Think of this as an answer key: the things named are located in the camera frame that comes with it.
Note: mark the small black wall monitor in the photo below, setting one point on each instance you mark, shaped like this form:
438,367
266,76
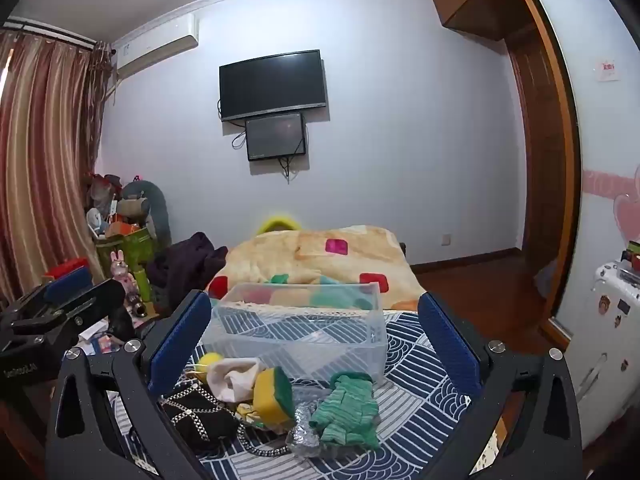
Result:
275,135

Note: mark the orange blanket with coloured squares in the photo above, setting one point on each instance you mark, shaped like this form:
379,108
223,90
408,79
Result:
310,250

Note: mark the silver crinkled plastic wrap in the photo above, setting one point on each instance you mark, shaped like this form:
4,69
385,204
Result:
302,435

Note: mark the yellow green sponge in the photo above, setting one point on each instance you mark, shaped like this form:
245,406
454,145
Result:
270,397

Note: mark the clear plastic storage box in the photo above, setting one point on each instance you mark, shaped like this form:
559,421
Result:
300,340

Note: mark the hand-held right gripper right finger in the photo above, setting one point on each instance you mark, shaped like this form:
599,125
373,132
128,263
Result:
450,350

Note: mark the white cloth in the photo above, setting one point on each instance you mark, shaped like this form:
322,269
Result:
230,380

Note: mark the green knitted cloth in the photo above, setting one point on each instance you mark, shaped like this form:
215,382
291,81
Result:
345,410

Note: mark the red box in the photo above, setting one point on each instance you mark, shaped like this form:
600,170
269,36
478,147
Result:
67,267

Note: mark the yellow plush ball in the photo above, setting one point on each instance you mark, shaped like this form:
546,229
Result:
210,360

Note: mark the white air conditioner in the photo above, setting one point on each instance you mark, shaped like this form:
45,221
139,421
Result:
155,47

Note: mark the white small refrigerator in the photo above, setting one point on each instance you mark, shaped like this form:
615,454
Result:
600,340

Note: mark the red striped curtain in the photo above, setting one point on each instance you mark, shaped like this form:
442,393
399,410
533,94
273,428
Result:
45,160

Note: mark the red white paper note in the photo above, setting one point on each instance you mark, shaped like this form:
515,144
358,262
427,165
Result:
607,71

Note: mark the pile of toys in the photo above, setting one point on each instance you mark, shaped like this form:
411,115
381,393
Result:
107,205

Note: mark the wooden door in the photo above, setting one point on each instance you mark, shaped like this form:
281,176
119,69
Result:
535,160

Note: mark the green bottle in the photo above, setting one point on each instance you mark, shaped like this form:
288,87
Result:
141,285

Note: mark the dark purple clothing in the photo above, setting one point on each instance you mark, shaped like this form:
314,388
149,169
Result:
185,265

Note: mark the blue white patterned sheet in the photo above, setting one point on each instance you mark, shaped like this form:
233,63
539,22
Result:
415,410

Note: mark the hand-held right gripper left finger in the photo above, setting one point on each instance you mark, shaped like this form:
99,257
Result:
180,345

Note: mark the yellow plush item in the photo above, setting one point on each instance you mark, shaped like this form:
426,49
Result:
277,221

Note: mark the black wall television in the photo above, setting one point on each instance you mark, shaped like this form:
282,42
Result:
272,85

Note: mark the pink rabbit toy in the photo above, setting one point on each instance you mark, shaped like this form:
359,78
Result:
120,270

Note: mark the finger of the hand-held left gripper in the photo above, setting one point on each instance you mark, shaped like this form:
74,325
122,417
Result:
70,282
102,292

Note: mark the green cardboard box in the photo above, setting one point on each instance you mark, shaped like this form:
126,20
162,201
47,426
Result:
127,250

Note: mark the grey plush toy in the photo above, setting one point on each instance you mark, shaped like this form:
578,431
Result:
155,210

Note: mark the white wall socket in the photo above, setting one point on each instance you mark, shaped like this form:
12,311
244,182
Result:
446,240

